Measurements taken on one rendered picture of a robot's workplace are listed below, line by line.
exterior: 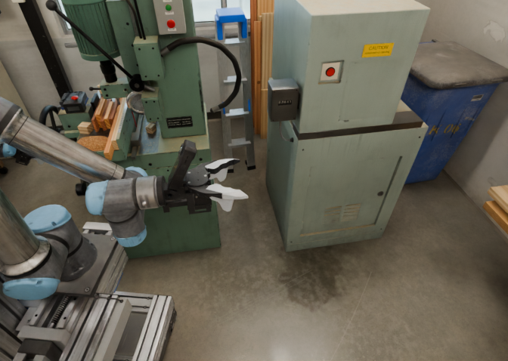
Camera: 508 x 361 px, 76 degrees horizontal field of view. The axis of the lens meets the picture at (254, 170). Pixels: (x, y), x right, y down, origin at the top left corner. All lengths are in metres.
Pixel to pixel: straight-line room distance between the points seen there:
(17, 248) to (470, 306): 2.11
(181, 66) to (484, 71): 1.67
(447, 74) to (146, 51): 1.58
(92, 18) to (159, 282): 1.40
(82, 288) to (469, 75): 2.09
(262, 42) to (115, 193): 2.06
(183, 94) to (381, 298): 1.53
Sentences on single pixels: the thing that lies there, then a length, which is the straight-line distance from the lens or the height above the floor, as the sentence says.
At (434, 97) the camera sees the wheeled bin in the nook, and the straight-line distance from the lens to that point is 2.17.
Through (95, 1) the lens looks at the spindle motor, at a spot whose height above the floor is 1.42.
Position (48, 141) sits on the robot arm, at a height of 1.31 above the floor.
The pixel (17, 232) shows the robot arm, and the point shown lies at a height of 1.16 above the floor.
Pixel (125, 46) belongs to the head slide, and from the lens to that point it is 1.52.
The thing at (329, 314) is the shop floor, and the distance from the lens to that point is 1.97.
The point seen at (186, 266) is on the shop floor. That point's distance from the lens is 2.11.
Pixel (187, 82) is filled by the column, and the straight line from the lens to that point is 1.51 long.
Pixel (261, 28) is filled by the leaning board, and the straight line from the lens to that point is 2.65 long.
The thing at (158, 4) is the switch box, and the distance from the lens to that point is 1.34.
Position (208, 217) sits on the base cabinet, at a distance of 1.92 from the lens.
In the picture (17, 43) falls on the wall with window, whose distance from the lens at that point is 3.18.
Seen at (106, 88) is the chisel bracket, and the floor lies 1.05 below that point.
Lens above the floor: 1.75
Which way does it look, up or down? 42 degrees down
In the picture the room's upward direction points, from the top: straight up
